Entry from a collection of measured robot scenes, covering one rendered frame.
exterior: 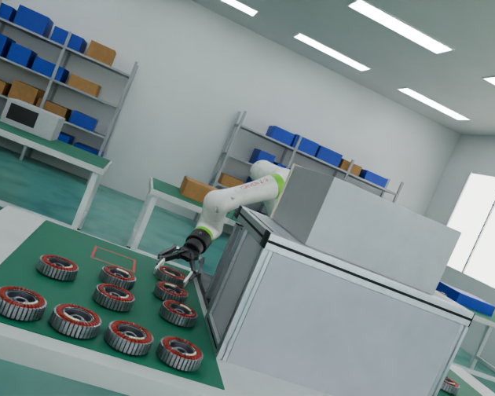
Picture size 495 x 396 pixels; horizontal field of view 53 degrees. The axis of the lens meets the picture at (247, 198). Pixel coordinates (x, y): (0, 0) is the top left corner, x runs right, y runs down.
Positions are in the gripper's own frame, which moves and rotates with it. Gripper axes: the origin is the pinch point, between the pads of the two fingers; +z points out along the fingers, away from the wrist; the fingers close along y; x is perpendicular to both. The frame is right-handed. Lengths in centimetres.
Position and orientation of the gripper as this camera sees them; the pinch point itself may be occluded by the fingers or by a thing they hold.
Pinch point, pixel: (171, 275)
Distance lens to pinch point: 186.5
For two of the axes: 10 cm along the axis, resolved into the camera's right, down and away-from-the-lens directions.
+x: 2.5, -8.0, -5.5
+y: -9.0, -3.9, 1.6
